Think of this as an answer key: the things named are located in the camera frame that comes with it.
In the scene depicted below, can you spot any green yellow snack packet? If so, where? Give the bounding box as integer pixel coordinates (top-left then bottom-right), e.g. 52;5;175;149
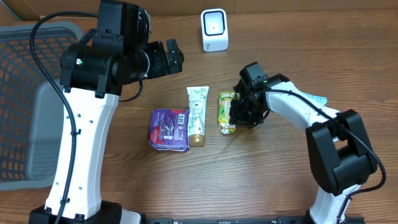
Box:
218;91;239;135

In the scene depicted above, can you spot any teal wet wipes pack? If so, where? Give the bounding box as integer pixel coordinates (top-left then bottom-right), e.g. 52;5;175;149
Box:
303;93;328;106

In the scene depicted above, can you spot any white barcode scanner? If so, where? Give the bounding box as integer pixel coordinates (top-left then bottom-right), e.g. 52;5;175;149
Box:
200;8;229;52

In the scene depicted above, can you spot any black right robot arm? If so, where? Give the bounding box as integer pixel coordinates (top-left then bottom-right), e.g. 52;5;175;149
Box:
229;62;382;223

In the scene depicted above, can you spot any white gold cream tube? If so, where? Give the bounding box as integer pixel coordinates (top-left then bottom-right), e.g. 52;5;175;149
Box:
187;86;209;147

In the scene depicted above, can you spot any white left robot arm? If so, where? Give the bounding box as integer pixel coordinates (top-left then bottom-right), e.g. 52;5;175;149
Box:
29;1;184;224

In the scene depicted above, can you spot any purple red liners pack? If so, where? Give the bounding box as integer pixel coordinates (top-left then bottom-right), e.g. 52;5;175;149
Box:
149;109;190;152

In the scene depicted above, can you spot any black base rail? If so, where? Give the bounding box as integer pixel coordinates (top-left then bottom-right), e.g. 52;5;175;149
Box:
88;214;366;224

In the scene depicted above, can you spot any grey plastic mesh basket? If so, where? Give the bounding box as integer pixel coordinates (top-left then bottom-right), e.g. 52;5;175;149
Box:
1;24;64;190

